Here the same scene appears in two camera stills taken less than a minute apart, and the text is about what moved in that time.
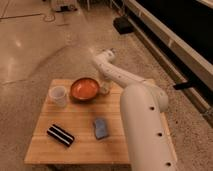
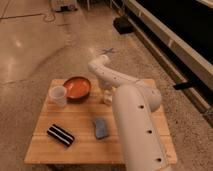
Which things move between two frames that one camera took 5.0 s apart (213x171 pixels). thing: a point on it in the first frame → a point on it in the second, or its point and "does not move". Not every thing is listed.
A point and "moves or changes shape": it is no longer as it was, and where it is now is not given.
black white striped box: [60, 134] does not move
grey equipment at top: [65, 7] does not move
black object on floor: [123, 24] does not move
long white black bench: [180, 34] does not move
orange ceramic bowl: [84, 90] moves or changes shape
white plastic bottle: [105, 87] moves or changes shape
